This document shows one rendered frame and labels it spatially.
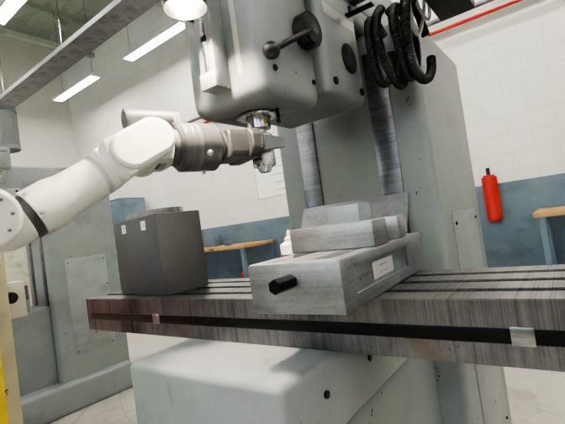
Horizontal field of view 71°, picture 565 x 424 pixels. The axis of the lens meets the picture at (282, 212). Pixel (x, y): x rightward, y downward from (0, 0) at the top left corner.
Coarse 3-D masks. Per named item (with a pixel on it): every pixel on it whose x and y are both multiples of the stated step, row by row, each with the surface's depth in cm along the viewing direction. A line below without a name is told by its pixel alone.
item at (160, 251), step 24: (144, 216) 92; (168, 216) 90; (192, 216) 95; (120, 240) 101; (144, 240) 92; (168, 240) 90; (192, 240) 94; (120, 264) 102; (144, 264) 93; (168, 264) 89; (192, 264) 93; (144, 288) 94; (168, 288) 88; (192, 288) 93
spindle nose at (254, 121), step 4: (252, 116) 78; (256, 116) 78; (260, 116) 78; (264, 116) 79; (268, 116) 80; (248, 120) 79; (252, 120) 78; (256, 120) 78; (260, 120) 78; (268, 120) 79; (248, 124) 79; (252, 124) 78; (256, 124) 78; (260, 124) 78; (264, 124) 78; (268, 124) 79; (268, 128) 80
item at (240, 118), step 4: (244, 112) 77; (248, 112) 77; (252, 112) 76; (256, 112) 76; (260, 112) 77; (264, 112) 77; (268, 112) 77; (272, 112) 78; (240, 116) 78; (244, 116) 78; (248, 116) 78; (272, 116) 81; (240, 120) 81; (244, 120) 81
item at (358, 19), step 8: (344, 0) 96; (368, 0) 110; (376, 0) 115; (384, 0) 121; (352, 8) 100; (368, 8) 108; (352, 16) 99; (360, 16) 103; (368, 16) 107; (384, 16) 119; (360, 24) 103; (384, 24) 117; (360, 32) 105
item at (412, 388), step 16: (400, 368) 82; (416, 368) 89; (432, 368) 97; (384, 384) 75; (400, 384) 81; (416, 384) 88; (432, 384) 96; (368, 400) 70; (384, 400) 74; (400, 400) 80; (416, 400) 86; (432, 400) 94; (352, 416) 65; (368, 416) 68; (384, 416) 73; (400, 416) 79; (416, 416) 85; (432, 416) 93
